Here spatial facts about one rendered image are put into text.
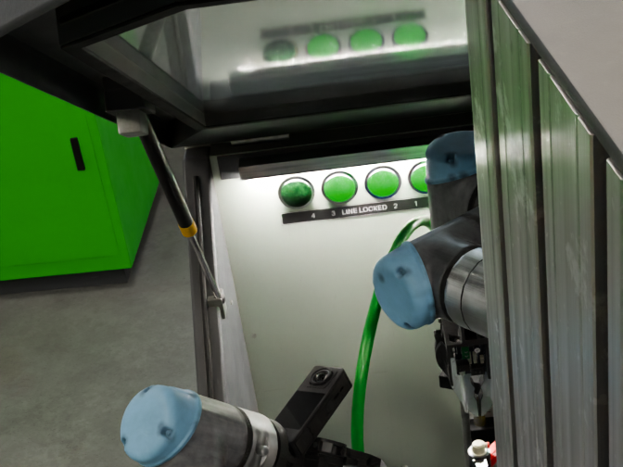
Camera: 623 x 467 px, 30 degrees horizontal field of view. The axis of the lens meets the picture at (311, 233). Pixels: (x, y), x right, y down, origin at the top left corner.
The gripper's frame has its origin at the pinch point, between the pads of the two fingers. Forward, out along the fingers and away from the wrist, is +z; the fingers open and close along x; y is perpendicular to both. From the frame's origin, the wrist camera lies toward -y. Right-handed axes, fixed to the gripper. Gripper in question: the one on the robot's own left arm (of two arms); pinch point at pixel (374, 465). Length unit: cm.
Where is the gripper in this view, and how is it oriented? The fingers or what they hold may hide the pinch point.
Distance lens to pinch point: 134.9
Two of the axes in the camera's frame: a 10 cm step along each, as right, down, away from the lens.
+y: -2.1, 9.5, -2.4
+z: 6.2, 3.2, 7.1
